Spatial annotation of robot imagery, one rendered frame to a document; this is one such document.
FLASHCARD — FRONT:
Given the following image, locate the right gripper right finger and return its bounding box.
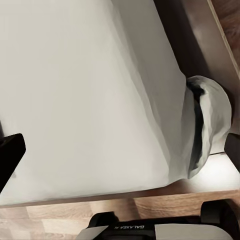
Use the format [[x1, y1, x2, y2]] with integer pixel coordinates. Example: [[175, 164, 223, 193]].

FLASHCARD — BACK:
[[224, 133, 240, 173]]

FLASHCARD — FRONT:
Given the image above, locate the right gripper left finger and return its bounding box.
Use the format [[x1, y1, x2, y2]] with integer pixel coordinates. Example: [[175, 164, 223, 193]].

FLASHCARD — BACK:
[[0, 133, 26, 193]]

